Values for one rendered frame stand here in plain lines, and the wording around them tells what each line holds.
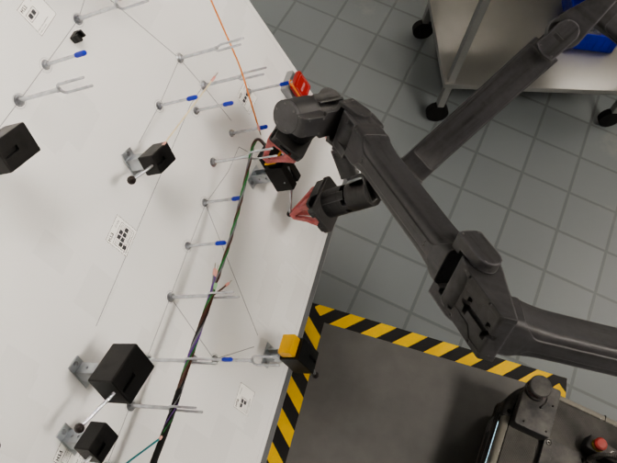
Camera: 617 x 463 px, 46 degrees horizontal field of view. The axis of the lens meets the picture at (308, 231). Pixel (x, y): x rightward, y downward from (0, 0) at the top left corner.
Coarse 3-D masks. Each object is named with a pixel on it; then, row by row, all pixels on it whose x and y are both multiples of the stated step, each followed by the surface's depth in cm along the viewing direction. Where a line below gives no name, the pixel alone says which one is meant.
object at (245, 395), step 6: (240, 384) 138; (240, 390) 138; (246, 390) 140; (252, 390) 141; (240, 396) 138; (246, 396) 139; (252, 396) 141; (234, 402) 136; (240, 402) 138; (246, 402) 139; (240, 408) 137; (246, 408) 139; (246, 414) 139
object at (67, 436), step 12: (60, 432) 103; (72, 432) 104; (84, 432) 102; (96, 432) 101; (108, 432) 102; (72, 444) 103; (84, 444) 100; (96, 444) 100; (108, 444) 101; (84, 456) 101; (96, 456) 100
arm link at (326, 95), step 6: (324, 90) 126; (330, 90) 127; (318, 96) 124; (324, 96) 125; (330, 96) 126; (336, 96) 127; (342, 96) 127; (318, 102) 123; (324, 102) 123; (330, 102) 125; (336, 102) 126; (324, 108) 124; (330, 108) 125
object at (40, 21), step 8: (24, 0) 104; (32, 0) 105; (40, 0) 106; (24, 8) 104; (32, 8) 105; (40, 8) 106; (48, 8) 107; (24, 16) 104; (32, 16) 105; (40, 16) 106; (48, 16) 107; (32, 24) 105; (40, 24) 106; (48, 24) 107; (40, 32) 106
